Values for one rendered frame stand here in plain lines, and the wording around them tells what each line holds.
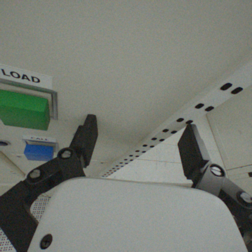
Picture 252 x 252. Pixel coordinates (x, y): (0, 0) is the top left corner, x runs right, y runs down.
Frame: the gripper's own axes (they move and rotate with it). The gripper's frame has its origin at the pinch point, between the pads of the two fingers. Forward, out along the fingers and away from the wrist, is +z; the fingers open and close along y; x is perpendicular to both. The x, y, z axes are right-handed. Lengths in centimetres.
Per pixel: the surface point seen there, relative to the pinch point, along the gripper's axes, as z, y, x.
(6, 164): 2.1, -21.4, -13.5
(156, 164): 19.0, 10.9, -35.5
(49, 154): 0.3, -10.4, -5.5
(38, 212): 15, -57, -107
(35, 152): 0.0, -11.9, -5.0
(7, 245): -4, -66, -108
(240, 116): 43, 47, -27
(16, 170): 3.8, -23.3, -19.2
